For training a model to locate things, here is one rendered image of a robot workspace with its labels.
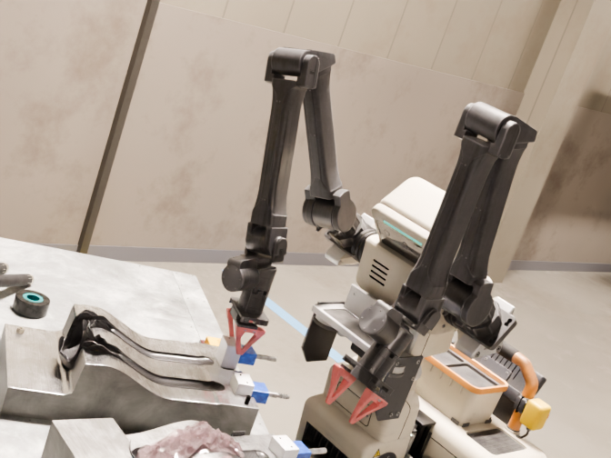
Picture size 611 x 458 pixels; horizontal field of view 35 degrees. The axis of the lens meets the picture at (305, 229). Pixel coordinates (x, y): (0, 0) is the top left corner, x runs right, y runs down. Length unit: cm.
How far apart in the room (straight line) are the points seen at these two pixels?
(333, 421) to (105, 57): 261
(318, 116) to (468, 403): 83
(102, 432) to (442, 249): 70
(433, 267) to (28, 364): 81
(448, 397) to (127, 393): 91
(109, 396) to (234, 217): 343
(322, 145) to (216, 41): 271
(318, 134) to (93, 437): 84
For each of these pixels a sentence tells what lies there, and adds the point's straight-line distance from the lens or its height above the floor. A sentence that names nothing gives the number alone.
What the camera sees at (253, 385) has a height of 92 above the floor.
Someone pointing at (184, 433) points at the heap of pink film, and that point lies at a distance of 182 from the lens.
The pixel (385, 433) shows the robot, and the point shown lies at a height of 83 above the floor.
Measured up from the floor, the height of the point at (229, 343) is 94.
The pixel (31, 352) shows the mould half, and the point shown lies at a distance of 206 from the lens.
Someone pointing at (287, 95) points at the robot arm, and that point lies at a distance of 204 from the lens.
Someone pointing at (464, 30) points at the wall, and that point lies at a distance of 605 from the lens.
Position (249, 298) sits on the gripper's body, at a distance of 209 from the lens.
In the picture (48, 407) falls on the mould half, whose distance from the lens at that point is 195.
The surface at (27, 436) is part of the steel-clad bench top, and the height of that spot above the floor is 80.
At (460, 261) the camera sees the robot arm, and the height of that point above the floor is 131.
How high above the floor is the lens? 181
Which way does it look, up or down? 16 degrees down
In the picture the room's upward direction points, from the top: 20 degrees clockwise
